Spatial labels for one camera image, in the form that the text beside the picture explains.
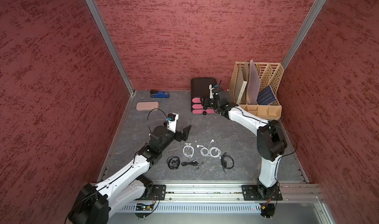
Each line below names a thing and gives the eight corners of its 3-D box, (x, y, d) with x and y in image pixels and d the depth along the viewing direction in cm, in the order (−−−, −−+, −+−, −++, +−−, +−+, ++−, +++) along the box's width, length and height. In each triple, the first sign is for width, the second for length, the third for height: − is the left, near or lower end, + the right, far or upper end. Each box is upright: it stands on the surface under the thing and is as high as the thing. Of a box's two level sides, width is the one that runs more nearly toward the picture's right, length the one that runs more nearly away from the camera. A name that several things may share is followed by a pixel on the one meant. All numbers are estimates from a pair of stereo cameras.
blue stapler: (150, 97, 118) (149, 94, 115) (151, 93, 122) (150, 90, 119) (169, 98, 118) (168, 94, 116) (169, 93, 122) (169, 90, 119)
